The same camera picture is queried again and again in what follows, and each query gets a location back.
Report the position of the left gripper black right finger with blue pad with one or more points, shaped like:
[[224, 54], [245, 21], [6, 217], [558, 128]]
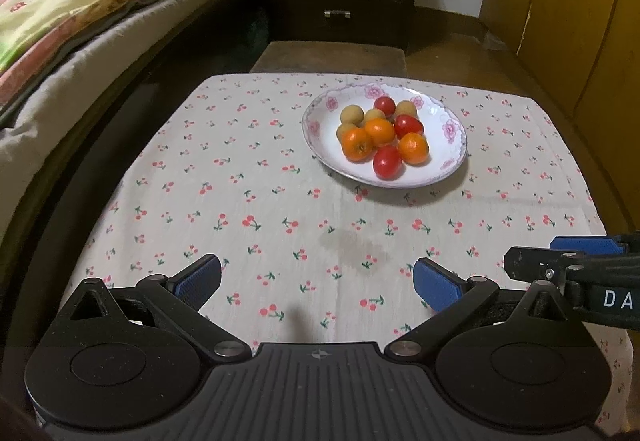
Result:
[[476, 315]]

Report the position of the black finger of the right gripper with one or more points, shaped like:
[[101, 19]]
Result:
[[530, 264]]

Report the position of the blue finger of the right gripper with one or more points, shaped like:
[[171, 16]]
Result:
[[598, 245]]

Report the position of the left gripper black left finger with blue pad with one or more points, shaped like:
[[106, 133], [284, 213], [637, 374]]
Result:
[[173, 304]]

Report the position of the red cherry tomato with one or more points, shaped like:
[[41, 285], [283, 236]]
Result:
[[387, 163], [405, 124], [386, 105]]

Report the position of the orange tangerine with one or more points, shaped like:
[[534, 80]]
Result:
[[356, 145], [413, 148], [381, 132]]

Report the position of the tan longan fruit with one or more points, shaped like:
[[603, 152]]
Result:
[[373, 114], [343, 130], [406, 108], [352, 114]]

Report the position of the cherry print tablecloth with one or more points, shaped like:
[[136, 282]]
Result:
[[316, 268]]

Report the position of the white floral plate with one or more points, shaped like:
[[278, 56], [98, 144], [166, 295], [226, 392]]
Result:
[[443, 131]]

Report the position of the beige mattress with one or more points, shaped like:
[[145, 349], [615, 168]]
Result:
[[73, 87]]

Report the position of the yellow wooden wardrobe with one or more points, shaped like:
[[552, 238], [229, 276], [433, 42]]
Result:
[[585, 54]]

